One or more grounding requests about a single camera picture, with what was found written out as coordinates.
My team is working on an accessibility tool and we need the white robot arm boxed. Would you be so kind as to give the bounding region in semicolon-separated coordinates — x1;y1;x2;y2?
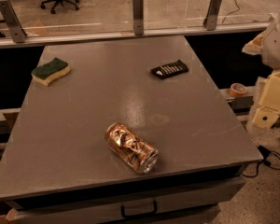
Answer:
242;12;280;129

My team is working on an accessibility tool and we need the green and yellow sponge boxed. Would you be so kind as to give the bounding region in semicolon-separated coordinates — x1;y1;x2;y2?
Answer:
31;58;71;87

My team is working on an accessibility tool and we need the crushed gold soda can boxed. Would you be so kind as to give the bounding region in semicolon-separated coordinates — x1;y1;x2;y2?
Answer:
105;122;159;174

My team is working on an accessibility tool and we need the orange tape roll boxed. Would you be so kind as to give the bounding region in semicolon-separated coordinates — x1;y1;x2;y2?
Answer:
230;83;247;97

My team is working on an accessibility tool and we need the grey table drawer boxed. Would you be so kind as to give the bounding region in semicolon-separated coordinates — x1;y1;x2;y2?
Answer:
7;176;245;224

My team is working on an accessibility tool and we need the metal window rail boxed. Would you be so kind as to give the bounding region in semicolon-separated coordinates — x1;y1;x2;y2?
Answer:
0;21;270;49

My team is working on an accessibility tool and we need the black drawer handle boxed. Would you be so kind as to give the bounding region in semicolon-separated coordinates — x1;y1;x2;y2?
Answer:
120;201;158;219

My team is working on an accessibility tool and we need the middle metal glass bracket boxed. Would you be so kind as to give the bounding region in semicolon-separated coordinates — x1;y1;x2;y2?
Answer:
133;0;144;35

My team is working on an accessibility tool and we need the metal glass bracket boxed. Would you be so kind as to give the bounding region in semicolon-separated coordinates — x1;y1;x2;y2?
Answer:
203;0;222;31
0;0;27;43
133;0;144;35

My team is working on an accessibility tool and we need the right metal glass bracket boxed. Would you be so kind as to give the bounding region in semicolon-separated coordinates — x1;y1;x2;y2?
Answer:
203;0;222;31

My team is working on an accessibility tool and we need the left metal glass bracket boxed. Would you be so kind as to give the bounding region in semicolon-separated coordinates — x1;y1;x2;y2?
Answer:
0;0;27;43

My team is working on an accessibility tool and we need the black power cable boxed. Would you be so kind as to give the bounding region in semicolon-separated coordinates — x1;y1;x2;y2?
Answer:
241;145;280;178

